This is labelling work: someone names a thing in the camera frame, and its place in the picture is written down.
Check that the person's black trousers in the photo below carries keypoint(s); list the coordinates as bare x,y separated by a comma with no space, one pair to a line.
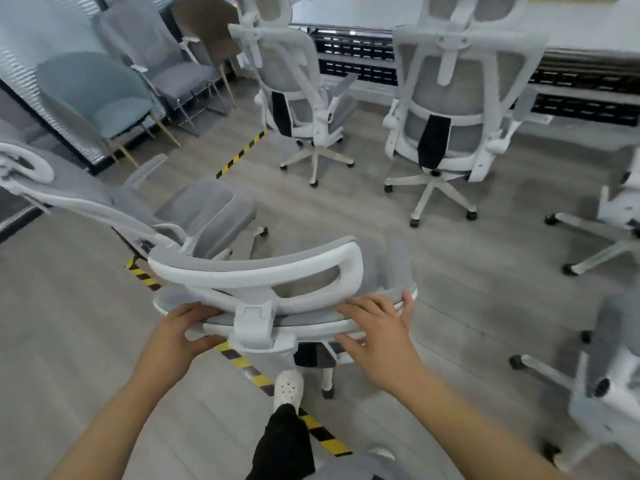
282,444

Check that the person's left forearm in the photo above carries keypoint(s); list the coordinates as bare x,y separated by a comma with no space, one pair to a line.
110,434

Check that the blue grey tub chair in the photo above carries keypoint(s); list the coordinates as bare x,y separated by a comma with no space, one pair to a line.
90,84

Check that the grey armchair with metal legs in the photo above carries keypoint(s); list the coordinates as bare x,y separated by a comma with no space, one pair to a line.
135,34

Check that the brown shell chair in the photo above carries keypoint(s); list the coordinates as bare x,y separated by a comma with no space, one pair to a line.
205,19

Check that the person's right forearm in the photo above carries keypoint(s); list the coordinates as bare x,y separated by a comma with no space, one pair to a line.
465,429

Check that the black yellow floor tape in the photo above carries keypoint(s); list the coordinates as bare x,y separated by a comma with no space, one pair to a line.
325,437
240,154

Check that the person's left hand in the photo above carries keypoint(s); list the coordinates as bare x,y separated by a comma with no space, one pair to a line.
170,349

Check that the person's right hand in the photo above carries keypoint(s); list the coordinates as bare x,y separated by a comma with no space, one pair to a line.
385,349

